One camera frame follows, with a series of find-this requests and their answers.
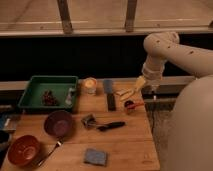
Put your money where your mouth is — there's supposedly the metal fork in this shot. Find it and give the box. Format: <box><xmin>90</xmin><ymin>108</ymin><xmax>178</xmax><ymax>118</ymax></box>
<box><xmin>37</xmin><ymin>140</ymin><xmax>63</xmax><ymax>167</ymax></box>

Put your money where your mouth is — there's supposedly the blue grey sponge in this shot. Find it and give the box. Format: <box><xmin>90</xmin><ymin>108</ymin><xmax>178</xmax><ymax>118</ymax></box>
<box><xmin>84</xmin><ymin>148</ymin><xmax>108</xmax><ymax>166</ymax></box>

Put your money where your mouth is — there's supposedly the white packet in tray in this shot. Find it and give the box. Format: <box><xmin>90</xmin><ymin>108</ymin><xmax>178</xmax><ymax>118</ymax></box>
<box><xmin>65</xmin><ymin>87</ymin><xmax>75</xmax><ymax>105</ymax></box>

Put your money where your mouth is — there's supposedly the purple bowl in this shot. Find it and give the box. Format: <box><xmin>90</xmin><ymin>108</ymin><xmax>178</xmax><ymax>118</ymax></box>
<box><xmin>44</xmin><ymin>110</ymin><xmax>73</xmax><ymax>137</ymax></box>

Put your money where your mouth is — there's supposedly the dark red grapes bunch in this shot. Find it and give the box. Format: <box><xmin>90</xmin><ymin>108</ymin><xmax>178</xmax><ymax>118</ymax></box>
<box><xmin>42</xmin><ymin>90</ymin><xmax>59</xmax><ymax>106</ymax></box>

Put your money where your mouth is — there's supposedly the green plastic tray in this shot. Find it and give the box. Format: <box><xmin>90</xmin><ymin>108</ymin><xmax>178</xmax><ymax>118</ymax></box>
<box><xmin>18</xmin><ymin>76</ymin><xmax>78</xmax><ymax>113</ymax></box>

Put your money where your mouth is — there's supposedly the orange red bowl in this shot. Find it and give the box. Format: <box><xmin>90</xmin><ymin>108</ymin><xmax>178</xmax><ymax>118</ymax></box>
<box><xmin>8</xmin><ymin>135</ymin><xmax>40</xmax><ymax>167</ymax></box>

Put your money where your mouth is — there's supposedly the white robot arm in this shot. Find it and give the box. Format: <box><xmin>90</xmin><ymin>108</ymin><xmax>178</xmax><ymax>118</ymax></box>
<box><xmin>142</xmin><ymin>32</ymin><xmax>213</xmax><ymax>171</ymax></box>

